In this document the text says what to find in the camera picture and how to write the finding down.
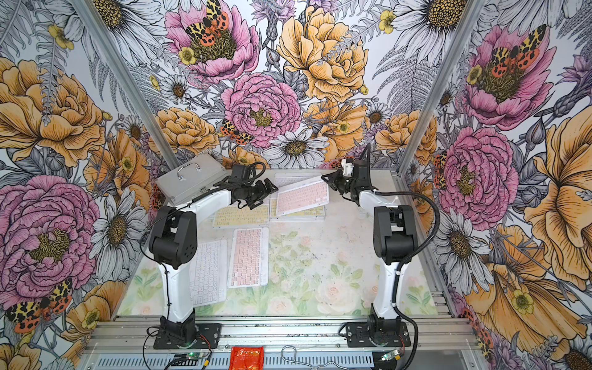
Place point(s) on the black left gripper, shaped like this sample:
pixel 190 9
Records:
pixel 268 184

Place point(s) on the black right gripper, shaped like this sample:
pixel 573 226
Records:
pixel 334 177

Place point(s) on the pink keyboard edge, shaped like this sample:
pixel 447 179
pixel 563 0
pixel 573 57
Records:
pixel 302 196

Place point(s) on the yellow keyboard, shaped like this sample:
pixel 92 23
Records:
pixel 233 217
pixel 310 215

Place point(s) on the pink keyboard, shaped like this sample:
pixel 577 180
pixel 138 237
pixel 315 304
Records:
pixel 249 258

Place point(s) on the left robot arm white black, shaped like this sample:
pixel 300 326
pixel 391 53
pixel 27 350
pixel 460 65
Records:
pixel 173 243

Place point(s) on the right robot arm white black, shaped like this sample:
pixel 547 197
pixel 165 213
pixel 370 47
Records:
pixel 395 241

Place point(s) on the white keyboard far centre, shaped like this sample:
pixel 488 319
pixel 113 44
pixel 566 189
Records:
pixel 285 179

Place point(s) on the white keyboard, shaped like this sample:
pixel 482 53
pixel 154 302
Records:
pixel 209 273
pixel 285 179

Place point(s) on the silver metal case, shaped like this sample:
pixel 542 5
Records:
pixel 191 179

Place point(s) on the white keyboard near left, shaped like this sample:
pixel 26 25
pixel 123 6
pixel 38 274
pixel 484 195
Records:
pixel 209 273

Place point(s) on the red packet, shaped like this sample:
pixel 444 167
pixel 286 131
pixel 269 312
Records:
pixel 247 358

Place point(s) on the left aluminium frame post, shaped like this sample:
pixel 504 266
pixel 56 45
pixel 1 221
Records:
pixel 107 47

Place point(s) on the aluminium frame post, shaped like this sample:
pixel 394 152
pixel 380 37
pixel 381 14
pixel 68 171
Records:
pixel 463 34
pixel 107 47

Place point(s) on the right aluminium frame post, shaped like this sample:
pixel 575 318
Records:
pixel 463 34

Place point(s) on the aluminium front rail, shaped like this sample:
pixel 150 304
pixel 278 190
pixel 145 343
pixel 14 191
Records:
pixel 430 333

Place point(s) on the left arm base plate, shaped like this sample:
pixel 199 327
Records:
pixel 203 334

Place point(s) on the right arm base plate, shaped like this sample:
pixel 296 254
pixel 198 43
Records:
pixel 360 335

